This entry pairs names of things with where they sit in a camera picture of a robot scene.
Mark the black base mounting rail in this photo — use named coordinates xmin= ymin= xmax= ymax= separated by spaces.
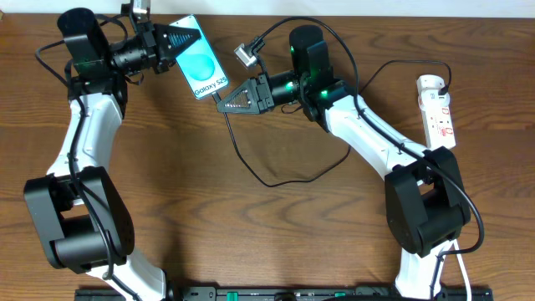
xmin=74 ymin=286 xmax=494 ymax=301

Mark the white power strip cord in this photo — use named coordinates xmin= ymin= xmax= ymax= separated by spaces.
xmin=451 ymin=240 xmax=473 ymax=301

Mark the white USB charger plug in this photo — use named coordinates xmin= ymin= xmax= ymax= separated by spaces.
xmin=416 ymin=74 xmax=451 ymax=110

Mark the white power strip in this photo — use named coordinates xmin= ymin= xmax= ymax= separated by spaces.
xmin=418 ymin=89 xmax=456 ymax=150

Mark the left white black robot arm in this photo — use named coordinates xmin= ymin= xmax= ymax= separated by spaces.
xmin=23 ymin=3 xmax=201 ymax=300

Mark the teal screen Galaxy smartphone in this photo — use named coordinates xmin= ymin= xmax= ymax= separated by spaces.
xmin=171 ymin=15 xmax=230 ymax=99

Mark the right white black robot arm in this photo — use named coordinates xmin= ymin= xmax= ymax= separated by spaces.
xmin=217 ymin=22 xmax=478 ymax=300

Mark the black USB charging cable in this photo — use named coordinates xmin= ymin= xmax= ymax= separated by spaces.
xmin=211 ymin=59 xmax=453 ymax=188

